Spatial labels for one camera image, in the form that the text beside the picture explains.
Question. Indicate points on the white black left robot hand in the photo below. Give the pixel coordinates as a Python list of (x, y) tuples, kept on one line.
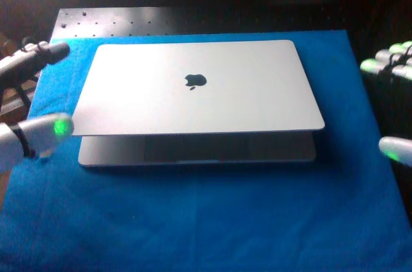
[(35, 133)]

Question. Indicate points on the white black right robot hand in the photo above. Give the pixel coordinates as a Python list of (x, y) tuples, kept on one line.
[(394, 151)]

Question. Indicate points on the silver laptop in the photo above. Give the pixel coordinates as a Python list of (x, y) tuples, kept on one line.
[(196, 92)]

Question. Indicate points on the black perforated board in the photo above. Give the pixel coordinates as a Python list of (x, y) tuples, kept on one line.
[(128, 21)]

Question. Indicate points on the blue cloth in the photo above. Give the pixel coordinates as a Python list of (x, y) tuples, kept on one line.
[(206, 214)]

